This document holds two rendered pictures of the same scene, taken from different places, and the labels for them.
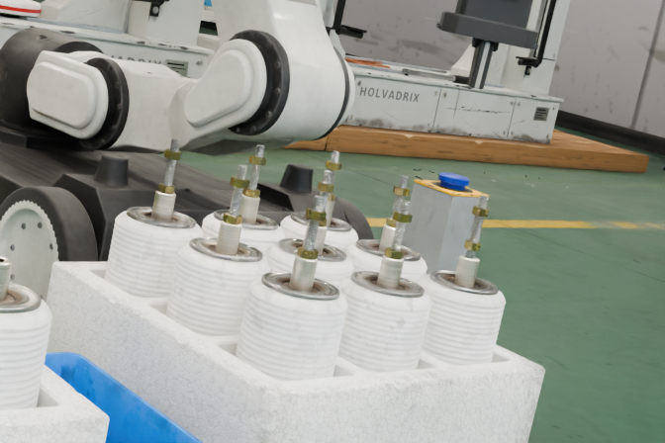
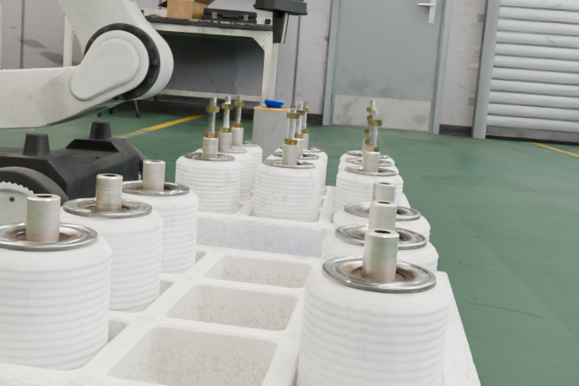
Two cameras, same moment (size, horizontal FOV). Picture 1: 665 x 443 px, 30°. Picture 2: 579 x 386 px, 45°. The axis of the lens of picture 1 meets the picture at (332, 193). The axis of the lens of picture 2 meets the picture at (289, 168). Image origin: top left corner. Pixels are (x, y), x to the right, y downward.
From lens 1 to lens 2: 90 cm
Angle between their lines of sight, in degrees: 41
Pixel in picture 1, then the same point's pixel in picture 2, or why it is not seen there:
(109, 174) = (41, 148)
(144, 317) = (271, 223)
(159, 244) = (232, 174)
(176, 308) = (281, 211)
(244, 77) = (133, 57)
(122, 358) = not seen: hidden behind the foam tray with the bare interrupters
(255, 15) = (113, 12)
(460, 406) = not seen: hidden behind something
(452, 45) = not seen: outside the picture
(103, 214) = (62, 177)
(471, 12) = not seen: outside the picture
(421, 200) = (263, 119)
